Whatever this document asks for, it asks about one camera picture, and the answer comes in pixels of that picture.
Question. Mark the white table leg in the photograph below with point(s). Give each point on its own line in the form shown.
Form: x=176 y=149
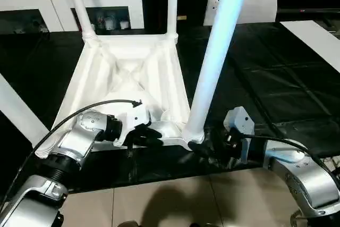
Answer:
x=79 y=6
x=212 y=51
x=18 y=104
x=172 y=6

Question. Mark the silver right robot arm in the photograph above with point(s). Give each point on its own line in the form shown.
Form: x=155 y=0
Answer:
x=305 y=176

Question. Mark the dark robot right foot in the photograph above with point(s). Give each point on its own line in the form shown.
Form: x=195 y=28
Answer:
x=199 y=225

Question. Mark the dark robot foot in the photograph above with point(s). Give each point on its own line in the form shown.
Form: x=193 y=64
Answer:
x=199 y=225
x=129 y=224

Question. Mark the dark robot left foot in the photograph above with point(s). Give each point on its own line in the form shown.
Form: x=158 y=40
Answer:
x=129 y=224

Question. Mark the small white cup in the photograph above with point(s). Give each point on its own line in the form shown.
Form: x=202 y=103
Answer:
x=124 y=24

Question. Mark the white jar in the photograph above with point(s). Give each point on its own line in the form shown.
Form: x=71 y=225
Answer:
x=109 y=22

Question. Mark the small gold label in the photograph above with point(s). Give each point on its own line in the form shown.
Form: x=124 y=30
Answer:
x=181 y=17

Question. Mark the black cabinet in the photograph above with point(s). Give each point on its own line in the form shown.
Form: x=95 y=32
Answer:
x=156 y=1

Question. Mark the white chair back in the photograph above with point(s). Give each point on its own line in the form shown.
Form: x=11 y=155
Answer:
x=257 y=3

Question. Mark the white glass-door cabinet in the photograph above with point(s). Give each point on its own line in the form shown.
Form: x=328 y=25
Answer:
x=34 y=1

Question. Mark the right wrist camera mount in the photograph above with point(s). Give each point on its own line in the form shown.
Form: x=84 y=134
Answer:
x=241 y=120

